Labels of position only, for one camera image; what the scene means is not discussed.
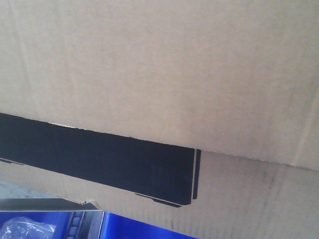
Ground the brown cardboard box black print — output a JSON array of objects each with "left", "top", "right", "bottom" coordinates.
[{"left": 0, "top": 0, "right": 319, "bottom": 239}]

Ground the middle blue plastic bin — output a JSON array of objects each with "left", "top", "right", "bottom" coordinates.
[{"left": 99, "top": 212, "right": 193, "bottom": 239}]

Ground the blue plastic bin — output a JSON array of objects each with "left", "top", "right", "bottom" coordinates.
[
  {"left": 99, "top": 212, "right": 193, "bottom": 239},
  {"left": 0, "top": 211, "right": 72, "bottom": 239}
]

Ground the left metal roller track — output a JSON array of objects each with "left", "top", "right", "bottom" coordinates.
[{"left": 66, "top": 210, "right": 105, "bottom": 239}]

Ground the left blue plastic bin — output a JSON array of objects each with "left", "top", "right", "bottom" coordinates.
[{"left": 0, "top": 211, "right": 72, "bottom": 239}]

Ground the clear plastic bag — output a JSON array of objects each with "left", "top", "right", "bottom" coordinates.
[{"left": 0, "top": 217, "right": 56, "bottom": 239}]

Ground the metal shelf front rail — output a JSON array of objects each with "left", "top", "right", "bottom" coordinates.
[{"left": 0, "top": 198, "right": 100, "bottom": 212}]

